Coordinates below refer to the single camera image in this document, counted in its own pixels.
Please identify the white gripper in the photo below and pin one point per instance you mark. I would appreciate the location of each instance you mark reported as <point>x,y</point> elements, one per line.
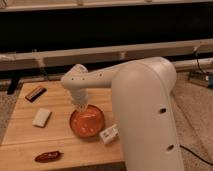
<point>79,98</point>

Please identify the orange ceramic bowl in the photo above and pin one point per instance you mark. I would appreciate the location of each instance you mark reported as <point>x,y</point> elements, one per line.
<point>88,123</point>

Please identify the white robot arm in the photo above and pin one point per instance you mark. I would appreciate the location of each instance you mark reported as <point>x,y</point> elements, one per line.
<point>141,107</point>

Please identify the white plastic bottle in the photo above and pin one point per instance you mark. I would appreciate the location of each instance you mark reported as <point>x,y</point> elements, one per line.
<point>109,134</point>

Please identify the white sponge block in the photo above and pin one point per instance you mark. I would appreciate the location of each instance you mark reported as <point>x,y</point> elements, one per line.
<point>41,117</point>

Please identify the black brown rectangular bar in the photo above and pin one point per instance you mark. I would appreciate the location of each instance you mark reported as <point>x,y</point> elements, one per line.
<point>35,93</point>

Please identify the grey device on floor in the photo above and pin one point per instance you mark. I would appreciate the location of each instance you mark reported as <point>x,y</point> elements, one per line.
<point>202,79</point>

